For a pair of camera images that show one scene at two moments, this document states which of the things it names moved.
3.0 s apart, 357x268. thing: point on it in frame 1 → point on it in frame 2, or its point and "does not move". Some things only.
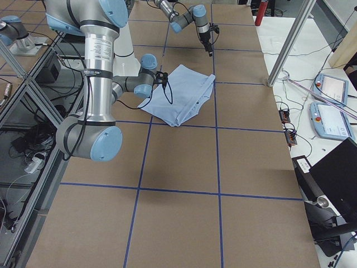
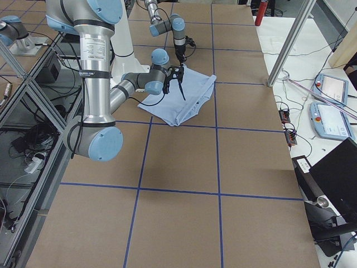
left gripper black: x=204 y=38 → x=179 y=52
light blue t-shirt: x=179 y=99 does not move
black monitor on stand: x=329 y=188 does not move
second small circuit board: x=290 y=137 does not move
